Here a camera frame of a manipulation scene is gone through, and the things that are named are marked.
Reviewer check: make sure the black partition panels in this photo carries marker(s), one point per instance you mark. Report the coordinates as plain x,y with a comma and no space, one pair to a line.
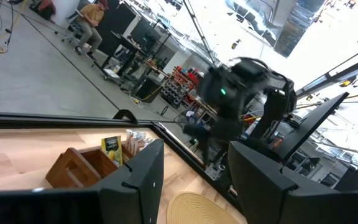
117,15

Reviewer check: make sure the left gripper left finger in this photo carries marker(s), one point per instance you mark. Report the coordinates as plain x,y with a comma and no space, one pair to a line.
135,193

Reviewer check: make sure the grey office chair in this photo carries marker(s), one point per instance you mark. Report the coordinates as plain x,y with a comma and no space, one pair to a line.
73,26

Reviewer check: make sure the person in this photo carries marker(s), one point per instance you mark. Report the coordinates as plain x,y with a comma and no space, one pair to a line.
92,18

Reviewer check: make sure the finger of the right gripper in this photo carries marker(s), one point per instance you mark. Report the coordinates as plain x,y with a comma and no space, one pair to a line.
197,128
202,136

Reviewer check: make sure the round woven straw placemat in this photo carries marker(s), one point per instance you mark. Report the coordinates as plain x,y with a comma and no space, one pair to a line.
197,210

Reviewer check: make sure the green yellow tea packet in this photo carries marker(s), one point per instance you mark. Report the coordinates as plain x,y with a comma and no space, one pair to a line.
112,149

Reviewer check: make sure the black office desk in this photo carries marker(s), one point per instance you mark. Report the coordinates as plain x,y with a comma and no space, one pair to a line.
126,46

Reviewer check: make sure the white blue bottle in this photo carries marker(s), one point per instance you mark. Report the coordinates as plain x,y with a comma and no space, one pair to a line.
251,129

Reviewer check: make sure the brown wooden tea box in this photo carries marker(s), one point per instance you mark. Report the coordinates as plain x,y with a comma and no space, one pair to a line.
73,169

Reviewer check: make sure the red parts bin rack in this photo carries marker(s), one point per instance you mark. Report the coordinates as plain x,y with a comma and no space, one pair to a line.
182,82

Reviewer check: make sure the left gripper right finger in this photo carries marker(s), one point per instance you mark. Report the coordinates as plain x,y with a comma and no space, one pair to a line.
269,199

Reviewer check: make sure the black desk monitor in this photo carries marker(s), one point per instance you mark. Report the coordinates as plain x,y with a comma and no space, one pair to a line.
145,31

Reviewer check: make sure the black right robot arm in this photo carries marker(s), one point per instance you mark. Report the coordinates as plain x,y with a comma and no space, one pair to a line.
273,115

